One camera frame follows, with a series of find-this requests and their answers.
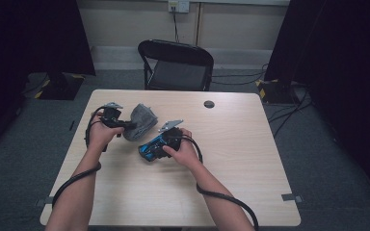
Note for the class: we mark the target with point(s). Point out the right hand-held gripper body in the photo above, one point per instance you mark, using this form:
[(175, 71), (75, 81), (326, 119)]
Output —
[(173, 138)]

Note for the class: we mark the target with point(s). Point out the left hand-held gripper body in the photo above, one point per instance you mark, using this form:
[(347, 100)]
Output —
[(112, 117)]

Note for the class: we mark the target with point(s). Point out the grey fluffy cloth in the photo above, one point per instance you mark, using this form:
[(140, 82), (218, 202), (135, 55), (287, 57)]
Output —
[(141, 122)]

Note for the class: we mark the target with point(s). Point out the blue and black toy car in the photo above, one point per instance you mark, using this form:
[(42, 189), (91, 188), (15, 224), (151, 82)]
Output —
[(152, 149)]

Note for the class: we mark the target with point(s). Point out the person's right hand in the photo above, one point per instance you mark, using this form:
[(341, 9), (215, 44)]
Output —
[(186, 155)]

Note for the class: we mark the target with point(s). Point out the person's left hand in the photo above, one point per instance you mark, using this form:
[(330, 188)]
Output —
[(99, 136)]

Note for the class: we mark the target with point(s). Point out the small dark floor strip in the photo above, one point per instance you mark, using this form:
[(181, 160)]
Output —
[(72, 125)]

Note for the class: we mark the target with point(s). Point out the round grey table hole cap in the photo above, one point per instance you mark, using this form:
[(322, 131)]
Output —
[(209, 104)]

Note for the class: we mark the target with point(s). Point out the black stand base yellow stripes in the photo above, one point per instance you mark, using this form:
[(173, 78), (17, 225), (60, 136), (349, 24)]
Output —
[(274, 93), (59, 88)]

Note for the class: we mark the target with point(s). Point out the black folding chair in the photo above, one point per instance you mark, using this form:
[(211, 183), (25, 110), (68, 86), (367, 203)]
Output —
[(176, 75)]

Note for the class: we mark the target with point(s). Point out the black curtain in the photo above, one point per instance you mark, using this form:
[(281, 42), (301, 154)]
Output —
[(340, 64), (29, 48)]

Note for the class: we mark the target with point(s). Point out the grey tape strip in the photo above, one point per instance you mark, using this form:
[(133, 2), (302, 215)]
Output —
[(290, 197), (43, 201)]

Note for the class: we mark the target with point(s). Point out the white wall socket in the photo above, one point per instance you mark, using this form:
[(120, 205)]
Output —
[(179, 5)]

